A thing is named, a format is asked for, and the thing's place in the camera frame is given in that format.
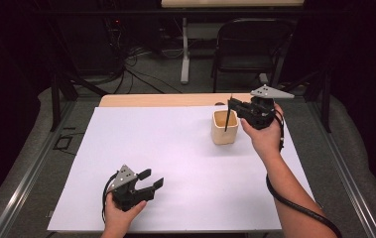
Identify black metal frame stand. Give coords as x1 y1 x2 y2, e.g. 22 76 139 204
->
50 70 109 133
279 69 332 134

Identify dark pencil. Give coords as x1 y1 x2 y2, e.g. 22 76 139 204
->
224 94 234 133

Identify person's left hand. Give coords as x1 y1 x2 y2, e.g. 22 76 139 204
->
103 192 148 234

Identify person's right hand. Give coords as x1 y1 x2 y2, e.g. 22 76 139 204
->
240 102 285 163

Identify bundle of floor cables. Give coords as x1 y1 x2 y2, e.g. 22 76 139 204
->
89 43 184 95

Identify black horizontal frame bar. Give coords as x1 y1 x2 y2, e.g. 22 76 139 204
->
36 8 342 17

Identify black folding chair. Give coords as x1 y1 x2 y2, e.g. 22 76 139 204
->
210 18 294 94

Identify cream square cup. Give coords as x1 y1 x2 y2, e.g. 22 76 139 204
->
210 109 240 146

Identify wooden table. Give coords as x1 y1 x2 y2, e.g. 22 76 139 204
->
98 92 254 108

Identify white table board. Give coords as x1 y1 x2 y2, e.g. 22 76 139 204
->
47 104 315 232

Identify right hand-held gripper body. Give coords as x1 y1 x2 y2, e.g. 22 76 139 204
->
238 84 295 130

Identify dark equipment with red light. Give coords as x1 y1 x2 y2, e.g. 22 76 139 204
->
104 16 125 44

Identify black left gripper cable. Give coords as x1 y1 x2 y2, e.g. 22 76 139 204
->
101 172 120 224

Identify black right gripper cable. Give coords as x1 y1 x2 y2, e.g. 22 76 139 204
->
265 110 343 238

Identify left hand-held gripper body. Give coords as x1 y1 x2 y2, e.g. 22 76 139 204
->
108 164 156 212

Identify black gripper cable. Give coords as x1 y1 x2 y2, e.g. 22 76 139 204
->
101 172 120 224
265 110 343 238

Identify white desk leg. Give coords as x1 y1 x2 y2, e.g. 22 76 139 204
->
180 17 191 85

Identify aluminium floor rail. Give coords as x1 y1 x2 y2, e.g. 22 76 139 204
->
0 100 77 238
308 100 376 238

